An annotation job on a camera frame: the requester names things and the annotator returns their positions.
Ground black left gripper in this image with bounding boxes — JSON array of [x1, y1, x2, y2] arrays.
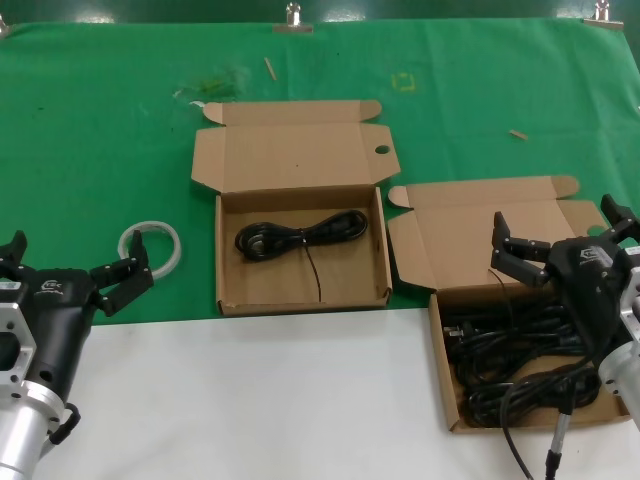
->
[[0, 229, 155, 402]]

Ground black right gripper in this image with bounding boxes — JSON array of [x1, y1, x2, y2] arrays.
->
[[490, 193, 640, 364]]

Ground empty-type cardboard box with lid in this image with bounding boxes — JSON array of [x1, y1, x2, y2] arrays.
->
[[189, 98, 401, 317]]

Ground white tape roll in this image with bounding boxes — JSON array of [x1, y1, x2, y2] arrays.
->
[[118, 219, 182, 282]]

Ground green table mat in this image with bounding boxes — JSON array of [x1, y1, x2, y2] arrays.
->
[[0, 18, 640, 329]]

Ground silver binder clip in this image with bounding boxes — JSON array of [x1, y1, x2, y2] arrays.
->
[[272, 2, 315, 35], [583, 0, 626, 30]]

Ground clear plastic bag green bits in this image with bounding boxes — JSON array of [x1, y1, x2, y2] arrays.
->
[[172, 64, 250, 101]]

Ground cardboard box holding cables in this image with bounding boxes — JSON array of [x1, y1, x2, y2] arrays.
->
[[386, 174, 634, 434]]

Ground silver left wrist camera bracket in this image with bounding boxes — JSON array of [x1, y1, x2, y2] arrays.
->
[[0, 299, 38, 401]]

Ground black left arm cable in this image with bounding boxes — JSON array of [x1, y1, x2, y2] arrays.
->
[[47, 402, 82, 447]]

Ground black robot cable with connector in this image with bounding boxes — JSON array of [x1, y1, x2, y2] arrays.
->
[[501, 362, 606, 480]]

